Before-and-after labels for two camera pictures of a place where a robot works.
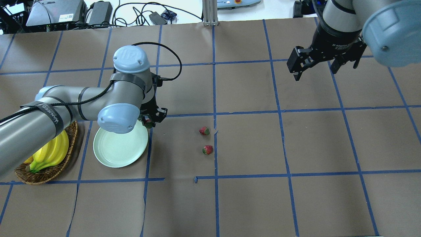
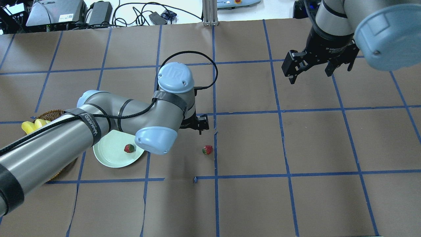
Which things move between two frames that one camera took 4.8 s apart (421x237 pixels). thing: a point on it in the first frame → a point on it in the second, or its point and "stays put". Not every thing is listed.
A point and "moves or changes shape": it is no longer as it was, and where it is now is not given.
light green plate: [113, 149] stays put
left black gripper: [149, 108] → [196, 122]
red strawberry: [149, 123] moves or changes shape
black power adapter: [102, 13] stays put
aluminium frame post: [210, 13] stays put
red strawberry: [208, 149] stays put
